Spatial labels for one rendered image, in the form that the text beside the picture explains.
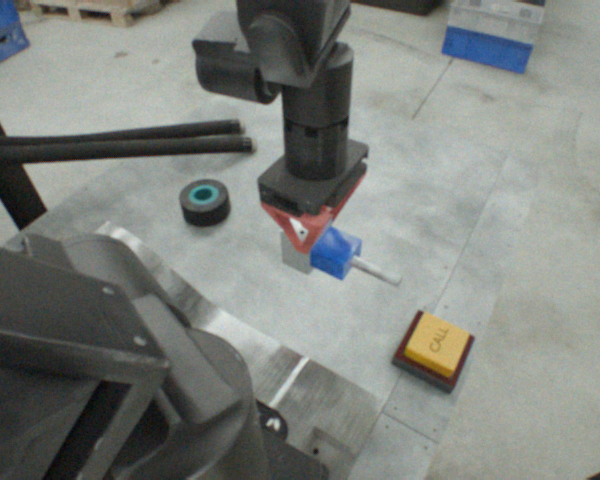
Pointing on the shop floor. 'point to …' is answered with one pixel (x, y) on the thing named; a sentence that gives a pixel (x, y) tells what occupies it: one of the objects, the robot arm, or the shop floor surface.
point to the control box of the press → (9, 176)
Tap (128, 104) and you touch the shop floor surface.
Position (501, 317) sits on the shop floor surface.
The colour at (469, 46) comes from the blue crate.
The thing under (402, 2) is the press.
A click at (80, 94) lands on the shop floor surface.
